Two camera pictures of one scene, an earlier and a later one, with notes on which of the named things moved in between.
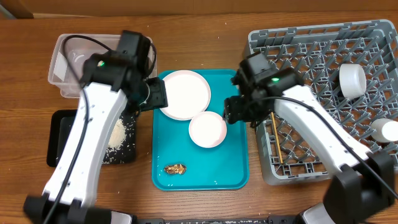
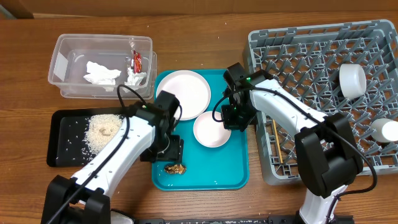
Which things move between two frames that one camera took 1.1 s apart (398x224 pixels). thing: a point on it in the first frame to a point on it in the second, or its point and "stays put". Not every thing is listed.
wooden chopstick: [277, 139] stays put
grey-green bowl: [352, 80] stays put
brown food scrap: [178, 168] stays put
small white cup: [384, 130] stays put
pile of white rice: [117, 139] to [101, 129]
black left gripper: [158, 98] to [175, 152]
